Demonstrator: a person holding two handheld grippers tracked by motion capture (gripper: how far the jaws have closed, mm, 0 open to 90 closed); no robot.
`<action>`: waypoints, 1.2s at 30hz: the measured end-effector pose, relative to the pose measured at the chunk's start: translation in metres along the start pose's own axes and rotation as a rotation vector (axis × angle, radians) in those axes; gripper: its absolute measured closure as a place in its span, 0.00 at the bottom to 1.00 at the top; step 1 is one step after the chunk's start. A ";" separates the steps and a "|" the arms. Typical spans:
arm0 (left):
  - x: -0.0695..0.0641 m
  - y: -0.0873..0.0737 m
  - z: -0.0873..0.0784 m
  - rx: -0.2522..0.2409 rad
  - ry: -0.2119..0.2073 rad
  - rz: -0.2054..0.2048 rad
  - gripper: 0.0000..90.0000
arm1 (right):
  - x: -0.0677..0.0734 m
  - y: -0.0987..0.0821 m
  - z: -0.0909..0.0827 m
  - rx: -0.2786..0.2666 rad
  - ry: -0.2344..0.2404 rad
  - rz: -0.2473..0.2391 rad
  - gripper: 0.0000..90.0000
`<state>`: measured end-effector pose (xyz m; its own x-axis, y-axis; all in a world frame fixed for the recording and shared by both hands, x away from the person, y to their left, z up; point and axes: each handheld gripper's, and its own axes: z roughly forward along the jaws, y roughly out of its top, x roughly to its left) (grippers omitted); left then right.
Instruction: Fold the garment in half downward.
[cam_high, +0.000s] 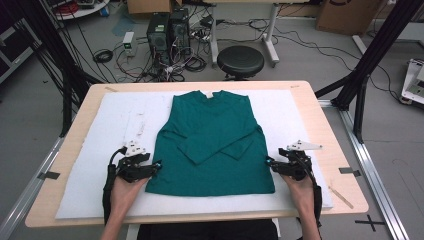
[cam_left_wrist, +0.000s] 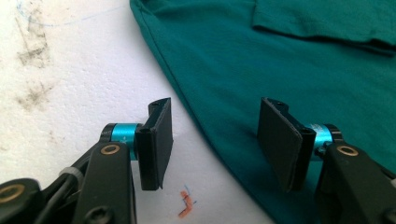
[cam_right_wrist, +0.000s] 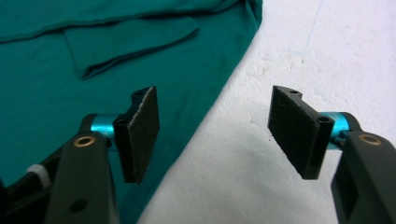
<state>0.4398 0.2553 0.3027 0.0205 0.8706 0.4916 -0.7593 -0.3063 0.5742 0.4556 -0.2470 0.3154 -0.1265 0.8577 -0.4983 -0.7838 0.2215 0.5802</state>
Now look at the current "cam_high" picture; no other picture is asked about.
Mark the black tape strip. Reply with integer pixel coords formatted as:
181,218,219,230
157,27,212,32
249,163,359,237
338,166,362,178
36,170,61,181

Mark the person's right hand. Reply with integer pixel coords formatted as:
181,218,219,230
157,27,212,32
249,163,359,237
282,174,316,214

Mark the black round stool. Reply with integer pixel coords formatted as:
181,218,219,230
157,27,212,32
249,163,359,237
216,45,266,82

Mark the tangle of floor cables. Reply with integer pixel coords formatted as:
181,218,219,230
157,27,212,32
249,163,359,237
113,43,208,83

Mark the aluminium floor rail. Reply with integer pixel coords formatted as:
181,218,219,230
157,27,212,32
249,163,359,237
319,99,412,240
0,136,65,240

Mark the black computer tower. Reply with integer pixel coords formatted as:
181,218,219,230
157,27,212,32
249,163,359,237
169,7,192,57
146,13,172,65

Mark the white foam mat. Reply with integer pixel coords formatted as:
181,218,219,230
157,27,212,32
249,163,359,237
54,89,334,220

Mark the person's left hand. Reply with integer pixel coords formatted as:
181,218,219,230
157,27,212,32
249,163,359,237
109,178,149,214

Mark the teal long-sleeve shirt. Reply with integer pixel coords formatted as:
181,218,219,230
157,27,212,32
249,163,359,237
144,89,276,198

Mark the black tape cross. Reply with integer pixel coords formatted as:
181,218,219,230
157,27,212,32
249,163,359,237
354,214,386,233

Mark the person's dark clothing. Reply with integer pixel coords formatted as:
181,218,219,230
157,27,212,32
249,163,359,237
136,218,280,240

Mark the black metal frame post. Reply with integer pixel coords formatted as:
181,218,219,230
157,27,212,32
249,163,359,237
314,0,424,144
18,0,103,138

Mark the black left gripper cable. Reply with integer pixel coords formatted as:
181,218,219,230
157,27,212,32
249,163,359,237
101,148,128,225

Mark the small white device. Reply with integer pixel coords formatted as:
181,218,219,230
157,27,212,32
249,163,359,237
122,31,137,57

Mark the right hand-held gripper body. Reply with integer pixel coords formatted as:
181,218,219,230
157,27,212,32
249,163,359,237
282,139,324,182

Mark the white machine base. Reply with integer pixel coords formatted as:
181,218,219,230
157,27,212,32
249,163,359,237
400,58,424,108

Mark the cardboard box with black logo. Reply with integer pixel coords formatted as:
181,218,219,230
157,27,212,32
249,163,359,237
315,0,385,36

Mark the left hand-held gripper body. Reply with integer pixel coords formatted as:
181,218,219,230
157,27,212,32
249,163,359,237
116,139,149,184

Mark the coiled black cable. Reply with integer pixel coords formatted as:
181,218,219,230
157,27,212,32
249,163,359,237
92,48,115,64

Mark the white-legged wooden desk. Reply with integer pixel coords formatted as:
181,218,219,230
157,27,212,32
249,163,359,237
203,0,313,68

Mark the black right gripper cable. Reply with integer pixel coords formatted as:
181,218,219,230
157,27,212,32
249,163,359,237
294,152,324,233

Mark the long black floor cable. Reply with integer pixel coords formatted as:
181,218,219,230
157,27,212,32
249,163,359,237
248,18,406,103

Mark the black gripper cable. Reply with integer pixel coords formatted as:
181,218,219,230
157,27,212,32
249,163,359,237
294,152,324,233
101,148,128,225

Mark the thin wooden stick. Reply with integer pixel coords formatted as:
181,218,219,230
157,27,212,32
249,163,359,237
327,185,355,210

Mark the round white table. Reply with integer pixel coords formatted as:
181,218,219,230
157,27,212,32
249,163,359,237
46,0,111,22

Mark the open cardboard box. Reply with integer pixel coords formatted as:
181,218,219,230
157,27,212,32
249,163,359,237
127,0,184,15

